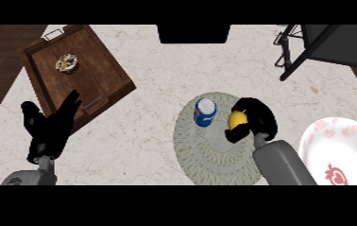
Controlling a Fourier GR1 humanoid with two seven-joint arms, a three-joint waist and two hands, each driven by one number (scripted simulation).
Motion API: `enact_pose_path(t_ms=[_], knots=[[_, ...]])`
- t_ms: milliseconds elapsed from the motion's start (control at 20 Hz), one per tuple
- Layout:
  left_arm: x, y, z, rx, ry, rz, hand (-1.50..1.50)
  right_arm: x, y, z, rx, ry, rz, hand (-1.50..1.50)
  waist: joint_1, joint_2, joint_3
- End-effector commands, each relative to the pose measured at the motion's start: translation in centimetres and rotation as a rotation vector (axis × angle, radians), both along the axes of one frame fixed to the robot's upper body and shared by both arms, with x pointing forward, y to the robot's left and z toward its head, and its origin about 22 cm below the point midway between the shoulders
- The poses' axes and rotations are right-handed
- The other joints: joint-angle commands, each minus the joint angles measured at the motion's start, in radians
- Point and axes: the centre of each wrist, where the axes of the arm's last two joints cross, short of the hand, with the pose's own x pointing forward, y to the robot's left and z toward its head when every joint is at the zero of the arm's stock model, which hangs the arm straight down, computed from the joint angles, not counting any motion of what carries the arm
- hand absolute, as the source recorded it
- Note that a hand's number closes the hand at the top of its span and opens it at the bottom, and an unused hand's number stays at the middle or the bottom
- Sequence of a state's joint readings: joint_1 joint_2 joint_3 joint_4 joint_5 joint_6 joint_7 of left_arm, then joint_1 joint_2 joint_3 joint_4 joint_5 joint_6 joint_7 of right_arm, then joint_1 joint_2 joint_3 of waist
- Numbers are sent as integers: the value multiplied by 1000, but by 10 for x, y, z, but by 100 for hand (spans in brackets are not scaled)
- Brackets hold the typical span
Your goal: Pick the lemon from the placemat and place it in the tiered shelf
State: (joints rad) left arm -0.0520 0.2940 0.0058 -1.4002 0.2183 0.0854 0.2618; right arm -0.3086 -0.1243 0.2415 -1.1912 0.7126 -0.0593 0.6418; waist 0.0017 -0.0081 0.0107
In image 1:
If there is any small frosted cupcake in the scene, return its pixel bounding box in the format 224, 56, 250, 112
54, 53, 79, 75

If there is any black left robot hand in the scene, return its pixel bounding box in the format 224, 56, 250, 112
19, 89, 84, 165

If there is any yellow lemon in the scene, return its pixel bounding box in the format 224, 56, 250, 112
227, 110, 249, 130

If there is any brown wooden tray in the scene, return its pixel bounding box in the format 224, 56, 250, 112
16, 25, 138, 135

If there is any white plate with red flowers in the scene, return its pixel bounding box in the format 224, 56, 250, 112
296, 116, 357, 186

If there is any dark brown wooden surface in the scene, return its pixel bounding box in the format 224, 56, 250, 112
0, 25, 50, 105

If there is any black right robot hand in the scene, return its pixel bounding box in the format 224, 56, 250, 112
224, 97, 278, 144

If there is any black tiered wire shelf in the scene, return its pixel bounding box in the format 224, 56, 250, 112
271, 25, 357, 82

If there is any black appliance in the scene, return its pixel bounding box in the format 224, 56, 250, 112
156, 25, 233, 44

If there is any round beige woven placemat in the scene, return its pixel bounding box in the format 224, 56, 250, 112
171, 92, 269, 186

